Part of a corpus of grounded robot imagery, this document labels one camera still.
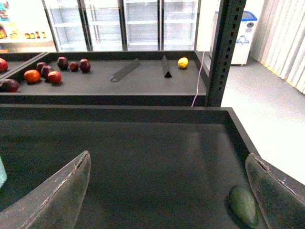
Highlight white blue chest freezer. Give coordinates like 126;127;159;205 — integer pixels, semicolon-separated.
209;10;258;67

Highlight black far display tray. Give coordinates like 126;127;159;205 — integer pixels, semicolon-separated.
0;51;209;106

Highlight red apple in group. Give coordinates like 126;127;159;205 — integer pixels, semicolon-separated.
47;71;62;83

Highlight small dark red fruit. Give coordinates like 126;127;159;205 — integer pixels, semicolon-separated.
69;62;79;72

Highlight glass door refrigerator row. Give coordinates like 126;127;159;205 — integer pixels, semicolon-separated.
42;0;200;52

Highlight black near display tray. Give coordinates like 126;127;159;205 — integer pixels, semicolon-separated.
0;104;253;229

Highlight green avocado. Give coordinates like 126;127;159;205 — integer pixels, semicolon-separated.
228;185;259;229

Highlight shelf with bottled goods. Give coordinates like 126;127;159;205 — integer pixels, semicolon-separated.
0;0;56;53

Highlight black triangular divider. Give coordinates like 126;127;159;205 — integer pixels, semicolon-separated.
161;55;172;79

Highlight dark plum tall back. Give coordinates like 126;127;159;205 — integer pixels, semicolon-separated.
57;56;69;71

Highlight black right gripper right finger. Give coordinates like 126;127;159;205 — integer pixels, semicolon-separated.
245;153;305;229

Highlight red apple far left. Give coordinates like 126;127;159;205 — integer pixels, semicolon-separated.
0;58;9;73

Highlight white vertical blinds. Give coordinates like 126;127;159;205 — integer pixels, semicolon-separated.
250;0;305;94

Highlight dark plum middle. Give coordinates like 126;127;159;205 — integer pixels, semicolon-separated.
41;65;54;79

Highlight light blue plastic basket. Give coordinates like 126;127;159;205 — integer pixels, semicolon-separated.
0;158;7;188

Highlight white pink cable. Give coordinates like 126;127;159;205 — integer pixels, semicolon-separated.
191;0;221;107

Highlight black metal shelf post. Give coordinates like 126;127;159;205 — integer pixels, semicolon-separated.
205;0;246;107

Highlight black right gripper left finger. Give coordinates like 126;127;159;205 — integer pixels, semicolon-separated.
0;151;91;229

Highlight yellow lemon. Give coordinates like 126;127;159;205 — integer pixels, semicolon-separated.
178;57;189;69

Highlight black display tray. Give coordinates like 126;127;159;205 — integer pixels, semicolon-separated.
0;51;209;106
0;104;253;229

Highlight black flat divider plate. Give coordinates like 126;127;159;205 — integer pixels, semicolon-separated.
111;58;140;82

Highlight dark purple fruit front left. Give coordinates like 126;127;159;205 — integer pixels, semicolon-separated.
0;79;19;93

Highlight orange red tomato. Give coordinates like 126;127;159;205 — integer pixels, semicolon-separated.
23;70;41;83

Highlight dark red apple right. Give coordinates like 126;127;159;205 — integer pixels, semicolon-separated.
79;58;91;73

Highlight dark plum left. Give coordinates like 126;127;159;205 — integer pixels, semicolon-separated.
36;62;47;73

